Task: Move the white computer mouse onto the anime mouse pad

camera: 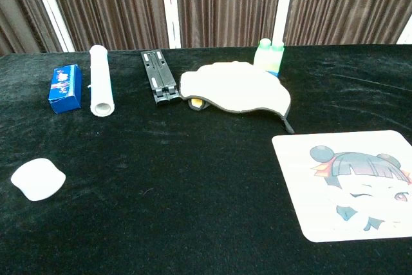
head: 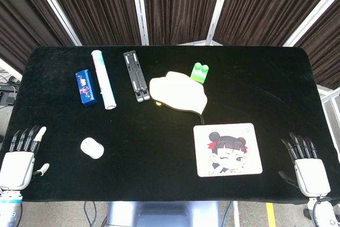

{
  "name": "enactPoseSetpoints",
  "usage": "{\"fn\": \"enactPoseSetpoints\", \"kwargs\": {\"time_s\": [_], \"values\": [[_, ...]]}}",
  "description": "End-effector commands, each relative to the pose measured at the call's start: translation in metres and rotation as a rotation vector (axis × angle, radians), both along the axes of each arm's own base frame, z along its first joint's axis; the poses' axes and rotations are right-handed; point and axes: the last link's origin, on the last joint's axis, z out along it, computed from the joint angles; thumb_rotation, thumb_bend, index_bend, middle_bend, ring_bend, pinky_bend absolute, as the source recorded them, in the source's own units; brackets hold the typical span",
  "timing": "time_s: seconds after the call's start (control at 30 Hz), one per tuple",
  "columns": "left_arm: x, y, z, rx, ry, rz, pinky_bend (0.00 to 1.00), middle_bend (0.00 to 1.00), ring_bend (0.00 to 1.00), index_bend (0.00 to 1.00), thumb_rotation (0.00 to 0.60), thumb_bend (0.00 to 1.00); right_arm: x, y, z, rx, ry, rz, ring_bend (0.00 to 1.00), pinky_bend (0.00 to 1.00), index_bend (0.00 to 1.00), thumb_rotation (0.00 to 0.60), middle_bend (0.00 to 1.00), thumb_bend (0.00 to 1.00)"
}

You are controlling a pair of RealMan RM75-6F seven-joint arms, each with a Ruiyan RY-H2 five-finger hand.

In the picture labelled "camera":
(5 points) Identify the green toy brick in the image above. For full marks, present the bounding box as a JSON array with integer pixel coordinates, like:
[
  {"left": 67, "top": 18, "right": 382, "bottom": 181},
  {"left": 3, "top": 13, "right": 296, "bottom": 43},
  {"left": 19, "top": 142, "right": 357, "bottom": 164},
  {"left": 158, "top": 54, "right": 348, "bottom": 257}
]
[{"left": 253, "top": 38, "right": 285, "bottom": 79}]

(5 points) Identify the small yellow black object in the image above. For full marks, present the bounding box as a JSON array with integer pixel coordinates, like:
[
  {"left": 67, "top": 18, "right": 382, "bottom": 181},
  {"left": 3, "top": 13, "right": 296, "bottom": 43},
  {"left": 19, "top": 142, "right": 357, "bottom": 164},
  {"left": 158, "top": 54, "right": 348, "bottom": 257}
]
[{"left": 187, "top": 97, "right": 210, "bottom": 111}]

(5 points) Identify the white computer mouse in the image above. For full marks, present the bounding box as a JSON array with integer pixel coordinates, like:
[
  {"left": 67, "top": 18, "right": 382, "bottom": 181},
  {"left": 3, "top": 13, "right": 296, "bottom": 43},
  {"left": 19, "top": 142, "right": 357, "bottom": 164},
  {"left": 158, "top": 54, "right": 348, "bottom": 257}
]
[{"left": 10, "top": 157, "right": 67, "bottom": 202}]

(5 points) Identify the white frame post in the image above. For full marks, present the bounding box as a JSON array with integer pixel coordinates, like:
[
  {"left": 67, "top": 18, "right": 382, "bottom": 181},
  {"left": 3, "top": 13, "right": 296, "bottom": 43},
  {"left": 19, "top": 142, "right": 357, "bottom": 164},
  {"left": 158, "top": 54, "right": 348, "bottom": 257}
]
[
  {"left": 396, "top": 23, "right": 412, "bottom": 45},
  {"left": 272, "top": 0, "right": 297, "bottom": 46},
  {"left": 27, "top": 0, "right": 77, "bottom": 53},
  {"left": 160, "top": 0, "right": 182, "bottom": 50}
]

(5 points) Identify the black folding laptop stand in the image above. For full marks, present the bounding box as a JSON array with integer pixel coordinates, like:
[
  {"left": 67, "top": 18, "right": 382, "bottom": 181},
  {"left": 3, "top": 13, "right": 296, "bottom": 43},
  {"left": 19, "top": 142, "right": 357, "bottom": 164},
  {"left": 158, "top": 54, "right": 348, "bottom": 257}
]
[{"left": 140, "top": 49, "right": 182, "bottom": 106}]

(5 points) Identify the cartoon girl mouse pad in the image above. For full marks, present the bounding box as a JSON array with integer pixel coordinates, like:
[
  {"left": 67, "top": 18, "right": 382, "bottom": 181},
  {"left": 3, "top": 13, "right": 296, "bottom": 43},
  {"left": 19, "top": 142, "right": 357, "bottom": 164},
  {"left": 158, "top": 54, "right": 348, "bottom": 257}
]
[{"left": 271, "top": 129, "right": 412, "bottom": 243}]

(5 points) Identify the white wrap roll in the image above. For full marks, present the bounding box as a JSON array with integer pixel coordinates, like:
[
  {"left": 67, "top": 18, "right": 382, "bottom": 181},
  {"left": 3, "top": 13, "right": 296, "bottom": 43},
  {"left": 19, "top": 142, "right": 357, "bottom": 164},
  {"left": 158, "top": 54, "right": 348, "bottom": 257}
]
[{"left": 89, "top": 44, "right": 116, "bottom": 117}]

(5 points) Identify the blue carton box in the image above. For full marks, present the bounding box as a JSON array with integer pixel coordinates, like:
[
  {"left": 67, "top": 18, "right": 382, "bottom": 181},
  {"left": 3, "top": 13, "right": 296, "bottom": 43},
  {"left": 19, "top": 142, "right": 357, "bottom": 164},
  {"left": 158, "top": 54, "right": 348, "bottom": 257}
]
[{"left": 48, "top": 64, "right": 83, "bottom": 115}]

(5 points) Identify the black velvet tablecloth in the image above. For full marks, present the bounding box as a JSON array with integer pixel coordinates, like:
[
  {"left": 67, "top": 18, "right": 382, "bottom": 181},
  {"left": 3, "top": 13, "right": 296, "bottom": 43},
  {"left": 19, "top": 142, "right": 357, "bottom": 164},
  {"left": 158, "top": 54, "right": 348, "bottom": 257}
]
[{"left": 0, "top": 44, "right": 412, "bottom": 275}]

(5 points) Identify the brown pleated curtain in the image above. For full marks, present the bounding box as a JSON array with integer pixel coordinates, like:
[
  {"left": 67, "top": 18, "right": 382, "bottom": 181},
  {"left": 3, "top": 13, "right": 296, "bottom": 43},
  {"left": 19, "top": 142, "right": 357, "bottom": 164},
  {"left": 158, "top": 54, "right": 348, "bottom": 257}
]
[
  {"left": 175, "top": 0, "right": 284, "bottom": 49},
  {"left": 0, "top": 0, "right": 62, "bottom": 56},
  {"left": 43, "top": 0, "right": 170, "bottom": 52},
  {"left": 283, "top": 0, "right": 412, "bottom": 46}
]

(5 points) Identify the cream cloth with black trim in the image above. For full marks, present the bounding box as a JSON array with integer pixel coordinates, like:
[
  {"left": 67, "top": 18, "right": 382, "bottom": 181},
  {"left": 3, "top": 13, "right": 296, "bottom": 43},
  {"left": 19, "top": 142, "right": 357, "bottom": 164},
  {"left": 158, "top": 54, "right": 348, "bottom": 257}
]
[{"left": 179, "top": 61, "right": 295, "bottom": 135}]

